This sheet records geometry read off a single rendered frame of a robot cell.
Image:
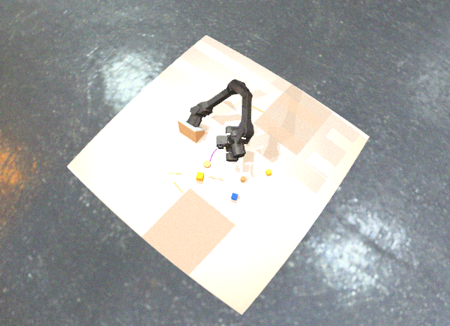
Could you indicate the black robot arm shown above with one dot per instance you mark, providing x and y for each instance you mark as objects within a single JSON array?
[{"x": 245, "y": 129}]

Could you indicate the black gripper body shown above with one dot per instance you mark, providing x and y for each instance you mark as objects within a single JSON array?
[{"x": 229, "y": 155}]

